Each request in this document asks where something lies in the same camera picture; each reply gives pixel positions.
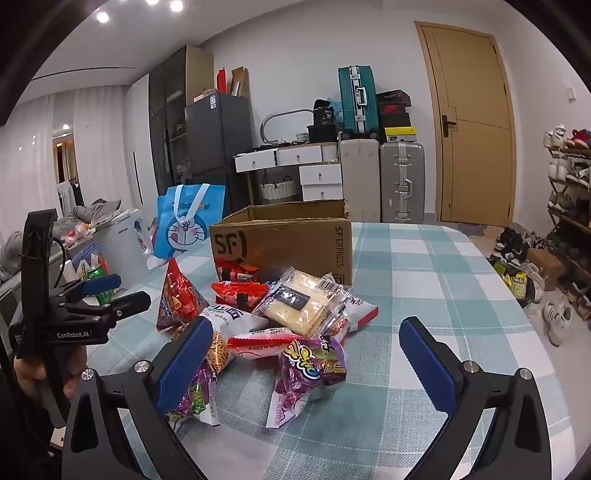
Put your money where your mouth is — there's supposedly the yellow green snack bag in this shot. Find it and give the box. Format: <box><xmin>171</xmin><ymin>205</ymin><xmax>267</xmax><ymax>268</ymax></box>
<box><xmin>501</xmin><ymin>268</ymin><xmax>529</xmax><ymax>301</ymax></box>

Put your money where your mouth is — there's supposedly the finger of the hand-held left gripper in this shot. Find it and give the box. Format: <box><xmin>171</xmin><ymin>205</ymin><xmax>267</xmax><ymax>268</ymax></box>
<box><xmin>102</xmin><ymin>291</ymin><xmax>152</xmax><ymax>326</ymax></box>
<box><xmin>60</xmin><ymin>274</ymin><xmax>123</xmax><ymax>302</ymax></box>

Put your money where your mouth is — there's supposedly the yellow label shoe box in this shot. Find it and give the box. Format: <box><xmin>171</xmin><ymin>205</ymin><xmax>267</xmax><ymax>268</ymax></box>
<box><xmin>383</xmin><ymin>126</ymin><xmax>419</xmax><ymax>144</ymax></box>

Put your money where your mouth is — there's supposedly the red sandwich cookie packet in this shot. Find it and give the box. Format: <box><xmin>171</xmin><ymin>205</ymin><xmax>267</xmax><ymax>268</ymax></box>
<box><xmin>211</xmin><ymin>281</ymin><xmax>271</xmax><ymax>319</ymax></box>

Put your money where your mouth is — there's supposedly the grey clothes pile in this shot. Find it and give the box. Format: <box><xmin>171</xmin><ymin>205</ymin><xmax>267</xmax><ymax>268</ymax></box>
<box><xmin>69</xmin><ymin>199</ymin><xmax>123</xmax><ymax>227</ymax></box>

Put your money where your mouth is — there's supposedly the teal hard suitcase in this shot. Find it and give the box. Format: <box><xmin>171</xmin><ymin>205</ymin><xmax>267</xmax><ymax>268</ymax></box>
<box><xmin>338</xmin><ymin>65</ymin><xmax>380</xmax><ymax>137</ymax></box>

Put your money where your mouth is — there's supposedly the red dark-print snack packet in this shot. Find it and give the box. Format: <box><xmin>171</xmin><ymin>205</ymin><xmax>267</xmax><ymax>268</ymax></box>
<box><xmin>213</xmin><ymin>257</ymin><xmax>262</xmax><ymax>283</ymax></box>

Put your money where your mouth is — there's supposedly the oval metal frame mirror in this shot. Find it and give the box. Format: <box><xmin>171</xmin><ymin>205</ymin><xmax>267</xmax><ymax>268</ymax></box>
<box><xmin>261</xmin><ymin>110</ymin><xmax>315</xmax><ymax>144</ymax></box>

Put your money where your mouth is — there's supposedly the tan wooden door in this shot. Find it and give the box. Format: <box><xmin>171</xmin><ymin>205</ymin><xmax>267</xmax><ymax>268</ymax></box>
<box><xmin>416</xmin><ymin>21</ymin><xmax>517</xmax><ymax>228</ymax></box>

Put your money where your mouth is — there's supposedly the dark glass tall cabinet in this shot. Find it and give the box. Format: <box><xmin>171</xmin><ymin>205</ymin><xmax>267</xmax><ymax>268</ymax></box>
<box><xmin>148</xmin><ymin>45</ymin><xmax>215</xmax><ymax>204</ymax></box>

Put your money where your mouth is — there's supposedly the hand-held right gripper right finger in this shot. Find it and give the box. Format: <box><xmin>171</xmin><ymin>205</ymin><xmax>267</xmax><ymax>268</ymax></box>
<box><xmin>398</xmin><ymin>316</ymin><xmax>552</xmax><ymax>480</ymax></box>

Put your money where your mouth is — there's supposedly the black storage box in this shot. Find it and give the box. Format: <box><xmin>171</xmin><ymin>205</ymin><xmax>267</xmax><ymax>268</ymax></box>
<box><xmin>307</xmin><ymin>124</ymin><xmax>342</xmax><ymax>144</ymax></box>

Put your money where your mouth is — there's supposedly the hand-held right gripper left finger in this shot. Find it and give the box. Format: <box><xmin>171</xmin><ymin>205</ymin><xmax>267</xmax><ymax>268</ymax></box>
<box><xmin>60</xmin><ymin>316</ymin><xmax>218</xmax><ymax>480</ymax></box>

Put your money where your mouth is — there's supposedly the small brown cardboard box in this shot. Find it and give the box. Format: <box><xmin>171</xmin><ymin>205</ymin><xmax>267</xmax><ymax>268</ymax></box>
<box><xmin>526</xmin><ymin>248</ymin><xmax>563</xmax><ymax>291</ymax></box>

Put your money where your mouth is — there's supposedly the blue white carton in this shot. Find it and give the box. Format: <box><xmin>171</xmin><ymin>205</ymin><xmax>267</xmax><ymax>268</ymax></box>
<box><xmin>65</xmin><ymin>244</ymin><xmax>105</xmax><ymax>282</ymax></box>

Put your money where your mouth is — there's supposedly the black printed bag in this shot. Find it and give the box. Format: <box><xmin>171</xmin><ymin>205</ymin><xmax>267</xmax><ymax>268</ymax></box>
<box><xmin>313</xmin><ymin>98</ymin><xmax>335</xmax><ymax>125</ymax></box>

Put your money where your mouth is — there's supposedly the white vanity desk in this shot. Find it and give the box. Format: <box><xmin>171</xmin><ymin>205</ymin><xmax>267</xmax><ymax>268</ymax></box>
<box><xmin>233</xmin><ymin>142</ymin><xmax>345</xmax><ymax>175</ymax></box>

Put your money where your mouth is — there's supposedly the pile of dark shoes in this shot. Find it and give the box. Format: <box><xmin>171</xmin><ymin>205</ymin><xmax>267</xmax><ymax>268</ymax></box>
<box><xmin>494</xmin><ymin>226</ymin><xmax>532</xmax><ymax>264</ymax></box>

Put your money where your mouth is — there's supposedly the white red-edged packet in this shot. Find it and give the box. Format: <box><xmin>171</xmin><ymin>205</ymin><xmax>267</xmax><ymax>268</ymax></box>
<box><xmin>330</xmin><ymin>295</ymin><xmax>379</xmax><ymax>333</ymax></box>

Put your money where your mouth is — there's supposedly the folded brown cardboard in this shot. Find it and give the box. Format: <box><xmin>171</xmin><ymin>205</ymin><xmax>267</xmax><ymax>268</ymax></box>
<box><xmin>230</xmin><ymin>67</ymin><xmax>250</xmax><ymax>97</ymax></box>

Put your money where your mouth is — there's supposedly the white plastic appliance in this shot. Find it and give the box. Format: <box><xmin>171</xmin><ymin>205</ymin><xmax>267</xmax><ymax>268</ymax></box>
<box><xmin>99</xmin><ymin>209</ymin><xmax>153</xmax><ymax>287</ymax></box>

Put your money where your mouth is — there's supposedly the white curtain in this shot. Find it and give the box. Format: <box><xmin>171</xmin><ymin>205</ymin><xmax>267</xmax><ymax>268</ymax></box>
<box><xmin>0</xmin><ymin>90</ymin><xmax>127</xmax><ymax>217</ymax></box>

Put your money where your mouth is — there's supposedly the dark purple gummy packet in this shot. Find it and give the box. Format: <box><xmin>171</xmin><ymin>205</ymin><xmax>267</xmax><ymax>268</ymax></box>
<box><xmin>265</xmin><ymin>335</ymin><xmax>348</xmax><ymax>430</ymax></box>

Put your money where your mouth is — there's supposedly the white wardrobe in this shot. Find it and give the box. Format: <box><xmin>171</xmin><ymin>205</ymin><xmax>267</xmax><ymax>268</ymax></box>
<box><xmin>126</xmin><ymin>74</ymin><xmax>153</xmax><ymax>208</ymax></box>

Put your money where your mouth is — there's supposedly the clear bread packet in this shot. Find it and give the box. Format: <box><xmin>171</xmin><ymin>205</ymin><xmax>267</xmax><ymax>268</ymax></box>
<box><xmin>253</xmin><ymin>267</ymin><xmax>354</xmax><ymax>340</ymax></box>

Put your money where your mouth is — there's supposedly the white sneaker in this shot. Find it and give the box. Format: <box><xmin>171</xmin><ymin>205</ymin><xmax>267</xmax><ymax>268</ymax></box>
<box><xmin>542</xmin><ymin>295</ymin><xmax>575</xmax><ymax>347</ymax></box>

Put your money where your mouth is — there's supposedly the silver hard suitcase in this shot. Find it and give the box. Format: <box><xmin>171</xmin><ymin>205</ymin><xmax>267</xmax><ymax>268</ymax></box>
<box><xmin>379</xmin><ymin>142</ymin><xmax>426</xmax><ymax>224</ymax></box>

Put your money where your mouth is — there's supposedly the white noodle snack bag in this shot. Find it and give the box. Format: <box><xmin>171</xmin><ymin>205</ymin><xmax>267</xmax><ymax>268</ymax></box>
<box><xmin>178</xmin><ymin>305</ymin><xmax>269</xmax><ymax>374</ymax></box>

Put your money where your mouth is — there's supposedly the grey white wicker basket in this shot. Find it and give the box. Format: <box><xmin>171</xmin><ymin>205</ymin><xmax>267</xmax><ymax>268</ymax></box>
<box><xmin>259</xmin><ymin>181</ymin><xmax>301</xmax><ymax>204</ymax></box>

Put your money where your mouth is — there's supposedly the red triangular chip bag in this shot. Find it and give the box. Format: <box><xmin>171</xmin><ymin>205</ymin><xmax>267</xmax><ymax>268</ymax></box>
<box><xmin>156</xmin><ymin>257</ymin><xmax>209</xmax><ymax>333</ymax></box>

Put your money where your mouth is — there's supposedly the white red-top snack packet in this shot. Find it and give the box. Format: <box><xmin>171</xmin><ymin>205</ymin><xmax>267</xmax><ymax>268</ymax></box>
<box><xmin>226</xmin><ymin>327</ymin><xmax>319</xmax><ymax>361</ymax></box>

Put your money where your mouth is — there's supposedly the wooden shoe rack with shoes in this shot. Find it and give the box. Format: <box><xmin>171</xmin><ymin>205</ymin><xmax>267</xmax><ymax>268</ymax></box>
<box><xmin>545</xmin><ymin>124</ymin><xmax>591</xmax><ymax>324</ymax></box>

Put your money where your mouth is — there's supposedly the person's left hand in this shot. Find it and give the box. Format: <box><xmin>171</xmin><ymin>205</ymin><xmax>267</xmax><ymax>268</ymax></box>
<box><xmin>13</xmin><ymin>344</ymin><xmax>88</xmax><ymax>402</ymax></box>

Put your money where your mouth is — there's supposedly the beige hard suitcase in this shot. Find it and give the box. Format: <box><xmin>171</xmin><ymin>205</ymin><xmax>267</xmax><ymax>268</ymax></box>
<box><xmin>340</xmin><ymin>137</ymin><xmax>382</xmax><ymax>223</ymax></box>

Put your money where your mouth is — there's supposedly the dark grey fridge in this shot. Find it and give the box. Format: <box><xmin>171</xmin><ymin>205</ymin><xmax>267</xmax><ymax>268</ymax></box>
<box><xmin>185</xmin><ymin>92</ymin><xmax>254</xmax><ymax>217</ymax></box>

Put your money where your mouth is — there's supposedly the blue cartoon cat bag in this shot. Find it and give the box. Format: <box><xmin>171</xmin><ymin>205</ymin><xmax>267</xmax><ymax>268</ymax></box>
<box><xmin>152</xmin><ymin>184</ymin><xmax>226</xmax><ymax>260</ymax></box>

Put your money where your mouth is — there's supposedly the green drink can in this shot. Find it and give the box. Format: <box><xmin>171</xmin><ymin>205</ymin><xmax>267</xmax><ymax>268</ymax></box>
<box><xmin>83</xmin><ymin>264</ymin><xmax>114</xmax><ymax>305</ymax></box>

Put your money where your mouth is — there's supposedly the pink purple candy packet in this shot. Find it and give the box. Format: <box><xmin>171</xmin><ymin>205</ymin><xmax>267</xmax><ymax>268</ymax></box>
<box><xmin>166</xmin><ymin>360</ymin><xmax>220</xmax><ymax>425</ymax></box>

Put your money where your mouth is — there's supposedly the white drawer unit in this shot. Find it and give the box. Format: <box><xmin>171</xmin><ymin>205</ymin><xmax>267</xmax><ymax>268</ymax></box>
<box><xmin>299</xmin><ymin>164</ymin><xmax>344</xmax><ymax>202</ymax></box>

